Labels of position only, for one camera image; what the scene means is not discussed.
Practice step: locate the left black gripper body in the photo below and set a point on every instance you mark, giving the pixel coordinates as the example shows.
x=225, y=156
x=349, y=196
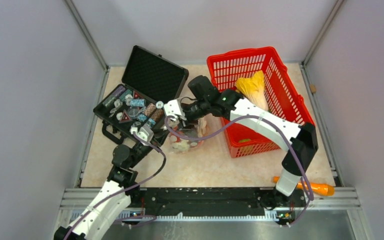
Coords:
x=140, y=153

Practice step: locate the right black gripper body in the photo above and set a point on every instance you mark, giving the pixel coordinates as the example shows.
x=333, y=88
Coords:
x=196, y=110

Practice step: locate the napa cabbage toy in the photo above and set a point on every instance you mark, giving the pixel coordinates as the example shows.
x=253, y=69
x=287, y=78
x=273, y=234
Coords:
x=253, y=88

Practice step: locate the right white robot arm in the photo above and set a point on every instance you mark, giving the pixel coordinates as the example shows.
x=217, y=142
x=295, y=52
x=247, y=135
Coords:
x=299, y=141

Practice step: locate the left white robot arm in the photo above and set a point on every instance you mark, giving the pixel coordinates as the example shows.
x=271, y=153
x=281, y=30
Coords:
x=113, y=197

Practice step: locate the red plastic basket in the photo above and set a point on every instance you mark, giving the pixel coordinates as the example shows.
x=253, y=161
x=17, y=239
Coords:
x=263, y=71

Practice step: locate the green lime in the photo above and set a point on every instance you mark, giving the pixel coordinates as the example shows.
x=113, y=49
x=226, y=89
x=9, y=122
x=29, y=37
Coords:
x=244, y=140

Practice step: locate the black poker chip case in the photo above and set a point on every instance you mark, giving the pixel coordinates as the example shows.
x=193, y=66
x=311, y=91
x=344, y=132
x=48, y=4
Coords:
x=148, y=79

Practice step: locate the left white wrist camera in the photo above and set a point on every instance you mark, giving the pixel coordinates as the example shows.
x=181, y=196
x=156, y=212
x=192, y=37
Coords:
x=144, y=133

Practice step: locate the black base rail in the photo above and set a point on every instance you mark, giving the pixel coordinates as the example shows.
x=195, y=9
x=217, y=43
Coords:
x=218, y=203

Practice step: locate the orange handled tool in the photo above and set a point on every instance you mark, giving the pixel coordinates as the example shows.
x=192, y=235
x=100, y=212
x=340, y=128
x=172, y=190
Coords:
x=318, y=188

